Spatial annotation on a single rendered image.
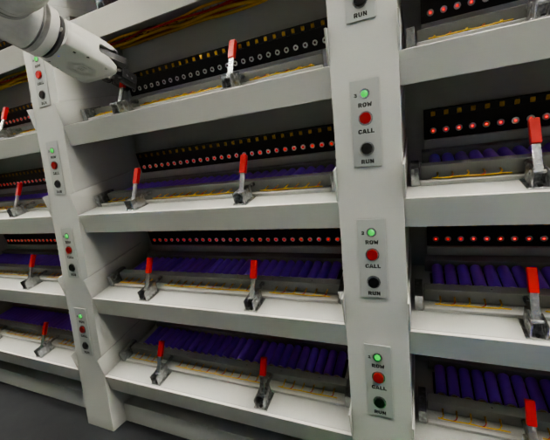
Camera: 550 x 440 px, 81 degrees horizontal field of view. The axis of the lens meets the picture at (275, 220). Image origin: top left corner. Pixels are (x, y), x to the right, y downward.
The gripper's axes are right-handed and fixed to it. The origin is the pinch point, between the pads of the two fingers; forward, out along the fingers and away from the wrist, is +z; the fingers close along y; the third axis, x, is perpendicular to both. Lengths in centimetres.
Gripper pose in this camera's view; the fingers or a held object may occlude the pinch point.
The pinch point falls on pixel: (124, 79)
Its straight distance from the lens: 81.0
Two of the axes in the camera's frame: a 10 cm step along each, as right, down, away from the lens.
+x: 0.1, -10.0, 1.0
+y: 9.1, -0.3, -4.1
